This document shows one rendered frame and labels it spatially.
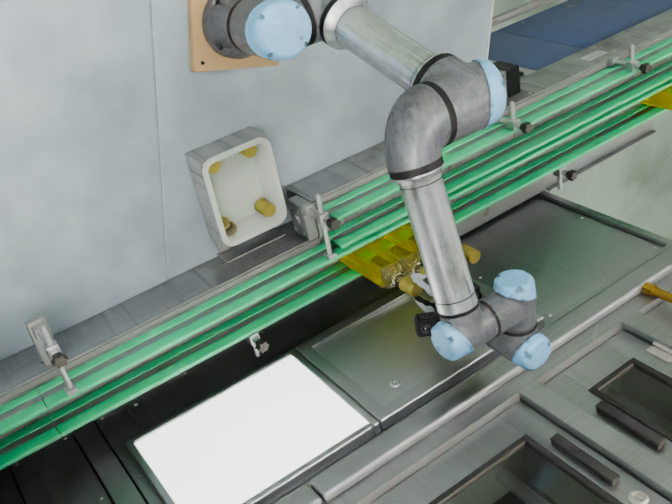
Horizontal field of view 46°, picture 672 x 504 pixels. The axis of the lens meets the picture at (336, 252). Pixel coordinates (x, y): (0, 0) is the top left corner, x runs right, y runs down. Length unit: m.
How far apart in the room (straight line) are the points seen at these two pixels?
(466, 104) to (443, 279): 0.30
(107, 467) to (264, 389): 0.37
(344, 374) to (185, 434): 0.36
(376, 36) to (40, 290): 0.89
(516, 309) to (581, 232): 0.76
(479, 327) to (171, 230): 0.78
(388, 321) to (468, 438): 0.39
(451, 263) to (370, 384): 0.45
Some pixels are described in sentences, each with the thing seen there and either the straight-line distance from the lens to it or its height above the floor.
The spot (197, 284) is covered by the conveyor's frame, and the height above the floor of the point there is 0.83.
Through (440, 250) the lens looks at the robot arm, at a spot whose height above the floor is 1.43.
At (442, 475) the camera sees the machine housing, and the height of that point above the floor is 1.48.
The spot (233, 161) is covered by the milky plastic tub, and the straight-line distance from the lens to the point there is 1.87.
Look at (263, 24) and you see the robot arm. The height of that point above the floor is 0.99.
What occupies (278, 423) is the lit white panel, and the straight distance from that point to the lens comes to 1.71.
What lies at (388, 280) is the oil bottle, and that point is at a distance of 1.82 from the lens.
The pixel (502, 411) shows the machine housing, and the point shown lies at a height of 1.43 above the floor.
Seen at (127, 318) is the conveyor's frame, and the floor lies 0.83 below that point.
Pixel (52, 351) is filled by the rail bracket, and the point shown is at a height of 0.97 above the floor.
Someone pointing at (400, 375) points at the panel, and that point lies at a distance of 1.76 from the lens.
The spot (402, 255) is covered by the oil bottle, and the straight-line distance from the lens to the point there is 1.86.
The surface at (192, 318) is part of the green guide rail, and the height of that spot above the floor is 0.92.
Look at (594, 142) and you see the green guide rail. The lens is 2.42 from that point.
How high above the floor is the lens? 2.37
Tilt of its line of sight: 49 degrees down
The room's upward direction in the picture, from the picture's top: 122 degrees clockwise
